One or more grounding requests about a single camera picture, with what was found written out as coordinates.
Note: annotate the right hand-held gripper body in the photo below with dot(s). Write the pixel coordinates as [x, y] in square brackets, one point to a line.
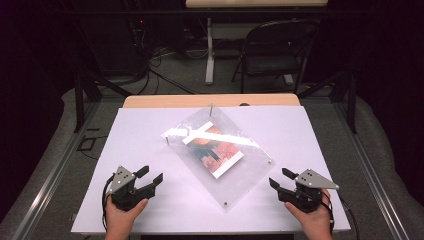
[306, 196]

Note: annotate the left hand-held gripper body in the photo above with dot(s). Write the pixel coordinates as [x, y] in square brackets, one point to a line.
[125, 191]

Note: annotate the clear acrylic photo frame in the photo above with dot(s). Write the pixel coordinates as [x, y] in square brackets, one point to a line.
[240, 186]

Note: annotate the person's right hand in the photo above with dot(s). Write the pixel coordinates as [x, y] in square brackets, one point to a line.
[316, 223]

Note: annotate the person's left hand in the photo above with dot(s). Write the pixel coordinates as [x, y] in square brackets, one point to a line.
[120, 220]

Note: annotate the black metal stand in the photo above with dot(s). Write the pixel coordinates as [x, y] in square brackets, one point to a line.
[79, 100]
[350, 100]

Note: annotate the black folding chair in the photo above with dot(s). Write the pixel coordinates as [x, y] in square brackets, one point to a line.
[276, 63]

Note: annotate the white desk leg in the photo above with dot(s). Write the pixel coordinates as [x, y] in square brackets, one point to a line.
[209, 53]

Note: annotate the light wooden desk top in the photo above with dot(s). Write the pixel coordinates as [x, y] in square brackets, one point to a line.
[256, 3]

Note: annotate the aluminium rail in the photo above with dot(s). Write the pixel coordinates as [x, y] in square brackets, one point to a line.
[373, 186]
[50, 180]

